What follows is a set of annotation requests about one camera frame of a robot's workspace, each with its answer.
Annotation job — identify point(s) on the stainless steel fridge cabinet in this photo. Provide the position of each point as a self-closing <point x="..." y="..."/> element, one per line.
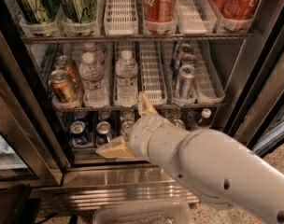
<point x="243" y="61"/>

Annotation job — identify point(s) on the front silver can bottom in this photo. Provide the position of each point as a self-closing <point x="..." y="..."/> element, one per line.
<point x="179" y="123"/>

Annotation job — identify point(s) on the front white green can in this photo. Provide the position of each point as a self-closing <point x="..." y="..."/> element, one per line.
<point x="126" y="127"/>

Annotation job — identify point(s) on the rear slim silver can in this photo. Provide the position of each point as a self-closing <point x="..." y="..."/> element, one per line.
<point x="179" y="48"/>

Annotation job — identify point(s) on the middle slim silver can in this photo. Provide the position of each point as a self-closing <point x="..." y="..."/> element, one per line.
<point x="182" y="60"/>

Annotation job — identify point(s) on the rear left water bottle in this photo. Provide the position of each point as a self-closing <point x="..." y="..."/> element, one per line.
<point x="98" y="54"/>

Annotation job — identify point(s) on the front left blue can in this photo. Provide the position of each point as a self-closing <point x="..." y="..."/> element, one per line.
<point x="79" y="133"/>

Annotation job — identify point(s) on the right green drink can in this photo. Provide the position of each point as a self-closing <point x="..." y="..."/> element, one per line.
<point x="80" y="11"/>

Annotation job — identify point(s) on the open fridge door right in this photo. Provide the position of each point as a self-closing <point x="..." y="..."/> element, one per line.
<point x="262" y="129"/>

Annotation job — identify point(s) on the front gold drink can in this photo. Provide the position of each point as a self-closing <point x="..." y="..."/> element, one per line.
<point x="63" y="87"/>

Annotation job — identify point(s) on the brown juice bottle white cap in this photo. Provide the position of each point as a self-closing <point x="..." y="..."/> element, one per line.
<point x="204" y="119"/>

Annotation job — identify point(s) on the left green drink can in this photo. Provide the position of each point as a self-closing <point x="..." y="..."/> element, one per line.
<point x="39" y="11"/>

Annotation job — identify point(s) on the gold drink can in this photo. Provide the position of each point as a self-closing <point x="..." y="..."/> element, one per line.
<point x="63" y="87"/>
<point x="67" y="64"/>

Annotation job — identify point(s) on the centre red cola can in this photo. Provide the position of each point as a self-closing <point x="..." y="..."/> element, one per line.
<point x="159" y="10"/>

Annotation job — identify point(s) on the front left water bottle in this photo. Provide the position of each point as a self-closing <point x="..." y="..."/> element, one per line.
<point x="92" y="77"/>

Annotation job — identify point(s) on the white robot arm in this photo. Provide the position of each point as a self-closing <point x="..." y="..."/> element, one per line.
<point x="213" y="166"/>

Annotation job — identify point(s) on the right red cola can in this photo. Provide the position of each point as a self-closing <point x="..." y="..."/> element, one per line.
<point x="239" y="9"/>

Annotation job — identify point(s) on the rear gold drink can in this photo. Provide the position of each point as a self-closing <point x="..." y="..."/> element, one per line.
<point x="67" y="64"/>

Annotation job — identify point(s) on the empty white tray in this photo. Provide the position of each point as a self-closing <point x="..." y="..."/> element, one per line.
<point x="195" y="17"/>
<point x="207" y="84"/>

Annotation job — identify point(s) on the slim silver can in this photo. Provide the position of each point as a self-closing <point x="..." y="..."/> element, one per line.
<point x="182" y="60"/>
<point x="185" y="79"/>
<point x="179" y="48"/>

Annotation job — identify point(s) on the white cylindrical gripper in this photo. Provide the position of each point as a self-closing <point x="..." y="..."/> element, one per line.
<point x="141" y="136"/>

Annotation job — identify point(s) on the blue can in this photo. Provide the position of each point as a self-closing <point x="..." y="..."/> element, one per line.
<point x="79" y="133"/>
<point x="104" y="133"/>

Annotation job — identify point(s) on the glass fridge door left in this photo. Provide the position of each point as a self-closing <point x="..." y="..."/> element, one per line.
<point x="21" y="135"/>

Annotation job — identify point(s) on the front slim silver can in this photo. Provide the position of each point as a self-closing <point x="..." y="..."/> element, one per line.
<point x="185" y="79"/>

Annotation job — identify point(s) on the empty white tray middle right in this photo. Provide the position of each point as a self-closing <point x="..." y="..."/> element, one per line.
<point x="207" y="84"/>

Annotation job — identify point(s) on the empty white tray top right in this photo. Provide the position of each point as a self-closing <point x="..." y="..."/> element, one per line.
<point x="195" y="17"/>

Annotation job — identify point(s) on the clear water bottle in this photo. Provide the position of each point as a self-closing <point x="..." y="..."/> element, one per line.
<point x="126" y="72"/>

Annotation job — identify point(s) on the green drink can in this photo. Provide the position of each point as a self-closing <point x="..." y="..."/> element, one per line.
<point x="80" y="11"/>
<point x="39" y="11"/>

